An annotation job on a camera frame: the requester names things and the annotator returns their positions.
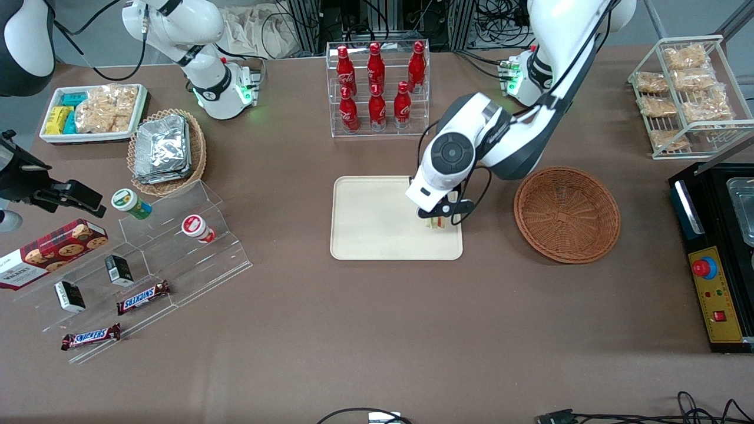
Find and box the beige rectangular plastic tray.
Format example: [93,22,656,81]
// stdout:
[330,175,464,261]

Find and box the green lidded cup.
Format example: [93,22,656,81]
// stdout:
[111,188,153,221]

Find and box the clear bag of puffed snacks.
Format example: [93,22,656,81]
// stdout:
[74,84,140,134]

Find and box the bundle of black cables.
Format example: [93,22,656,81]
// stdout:
[475,0,538,50]

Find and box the clear acrylic stepped display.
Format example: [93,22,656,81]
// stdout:
[11,179,254,366]

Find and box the small black carton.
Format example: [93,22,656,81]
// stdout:
[104,254,135,288]
[54,280,87,314]

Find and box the white rectangular snack tray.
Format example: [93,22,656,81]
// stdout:
[39,84,149,145]

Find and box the yellow snack packet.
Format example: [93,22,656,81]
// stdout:
[45,105,74,135]

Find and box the clear plastic container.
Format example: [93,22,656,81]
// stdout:
[726,177,754,248]

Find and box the brown Snickers bar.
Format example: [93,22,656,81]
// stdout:
[61,322,123,352]
[115,280,172,316]

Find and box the clear bag of fried snacks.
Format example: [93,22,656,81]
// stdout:
[663,45,709,71]
[682,88,735,125]
[639,95,679,118]
[673,68,717,92]
[649,129,691,152]
[635,71,670,94]

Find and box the black looped cable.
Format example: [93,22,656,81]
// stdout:
[316,407,414,424]

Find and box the slanted aluminium leg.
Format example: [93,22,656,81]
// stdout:
[644,0,669,41]

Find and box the crumpled beige plastic bag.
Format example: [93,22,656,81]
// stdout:
[221,5,302,60]

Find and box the red emergency stop button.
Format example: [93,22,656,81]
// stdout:
[692,257,719,281]

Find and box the white wire rack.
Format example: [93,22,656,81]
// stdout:
[627,35,754,161]

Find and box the black connector with cable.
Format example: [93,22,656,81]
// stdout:
[536,391,754,424]

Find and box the red cola bottle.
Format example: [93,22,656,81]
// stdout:
[368,84,388,132]
[408,41,427,94]
[366,42,386,95]
[393,81,412,130]
[339,87,361,134]
[336,45,358,98]

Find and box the aluminium frame post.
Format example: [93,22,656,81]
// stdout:
[449,0,479,51]
[287,0,322,58]

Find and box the light wicker basket with foil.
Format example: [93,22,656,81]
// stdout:
[127,108,208,198]

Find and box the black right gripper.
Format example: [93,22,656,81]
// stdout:
[0,131,107,218]

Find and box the red tartan cookie box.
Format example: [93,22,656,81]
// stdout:
[0,218,110,291]

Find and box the silver foil wrapped pack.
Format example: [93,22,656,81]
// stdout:
[133,114,193,185]

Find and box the clear acrylic bottle rack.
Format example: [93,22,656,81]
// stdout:
[326,40,431,139]

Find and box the red lidded cup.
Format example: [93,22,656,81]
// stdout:
[180,214,217,245]

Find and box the black control box yellow panel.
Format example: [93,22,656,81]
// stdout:
[669,154,754,355]

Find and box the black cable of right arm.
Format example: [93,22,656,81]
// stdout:
[42,0,148,82]

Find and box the empty round brown wicker basket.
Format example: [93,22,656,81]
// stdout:
[514,166,621,264]

